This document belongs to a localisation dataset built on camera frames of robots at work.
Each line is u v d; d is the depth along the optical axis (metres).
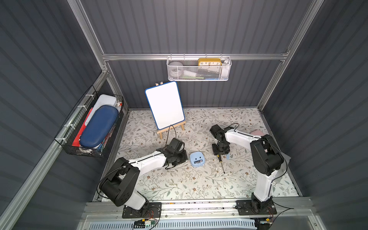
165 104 0.87
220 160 0.91
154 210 0.73
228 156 0.93
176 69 0.83
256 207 0.65
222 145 0.80
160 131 0.96
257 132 1.04
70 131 0.63
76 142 0.65
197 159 0.89
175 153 0.71
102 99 0.78
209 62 0.87
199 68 0.90
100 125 0.68
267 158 0.51
